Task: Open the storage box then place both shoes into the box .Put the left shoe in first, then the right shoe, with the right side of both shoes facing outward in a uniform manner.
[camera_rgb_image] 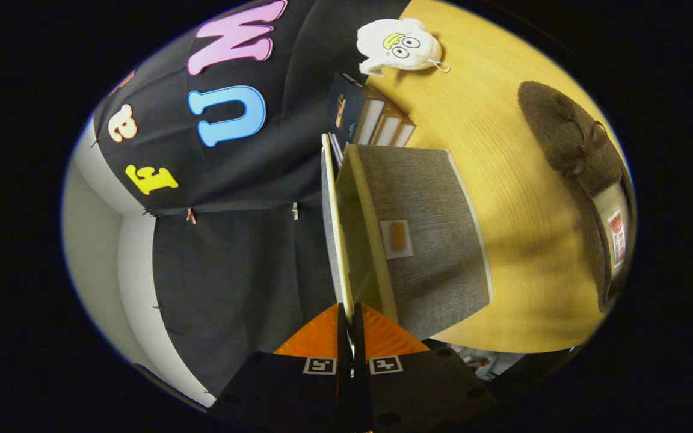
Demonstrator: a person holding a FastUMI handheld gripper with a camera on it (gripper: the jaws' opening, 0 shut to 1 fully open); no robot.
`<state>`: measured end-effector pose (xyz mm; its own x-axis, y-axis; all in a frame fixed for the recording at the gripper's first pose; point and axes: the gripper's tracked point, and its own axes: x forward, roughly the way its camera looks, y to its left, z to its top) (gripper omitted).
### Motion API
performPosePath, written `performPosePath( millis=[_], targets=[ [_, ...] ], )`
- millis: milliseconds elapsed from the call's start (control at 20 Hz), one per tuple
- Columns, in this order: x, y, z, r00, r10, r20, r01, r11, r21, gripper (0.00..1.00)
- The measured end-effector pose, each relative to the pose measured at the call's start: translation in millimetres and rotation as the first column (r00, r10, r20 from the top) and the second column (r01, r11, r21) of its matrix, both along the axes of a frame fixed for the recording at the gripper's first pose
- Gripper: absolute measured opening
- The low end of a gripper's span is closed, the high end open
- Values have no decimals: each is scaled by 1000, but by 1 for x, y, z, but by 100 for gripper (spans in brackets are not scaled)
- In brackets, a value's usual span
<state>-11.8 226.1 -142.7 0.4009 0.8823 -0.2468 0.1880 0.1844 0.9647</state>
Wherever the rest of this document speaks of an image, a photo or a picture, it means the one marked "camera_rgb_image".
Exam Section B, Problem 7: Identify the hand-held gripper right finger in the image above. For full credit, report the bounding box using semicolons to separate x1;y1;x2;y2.
353;302;497;433

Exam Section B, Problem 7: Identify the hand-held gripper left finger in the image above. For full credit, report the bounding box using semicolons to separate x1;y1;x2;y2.
211;302;352;433

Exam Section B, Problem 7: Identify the grey fabric storage box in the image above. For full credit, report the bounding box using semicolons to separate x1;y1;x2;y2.
321;134;494;342

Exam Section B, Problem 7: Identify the brown fuzzy shoe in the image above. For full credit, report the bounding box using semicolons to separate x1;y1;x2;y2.
518;81;635;313

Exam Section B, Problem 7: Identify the brown book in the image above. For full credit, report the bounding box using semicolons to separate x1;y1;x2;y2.
374;105;404;147
392;117;417;148

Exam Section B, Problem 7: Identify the black hardcover book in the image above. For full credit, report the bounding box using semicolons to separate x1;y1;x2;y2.
327;73;386;145

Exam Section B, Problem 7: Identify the white plush toy with eyes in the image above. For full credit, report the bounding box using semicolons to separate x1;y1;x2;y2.
356;18;451;77

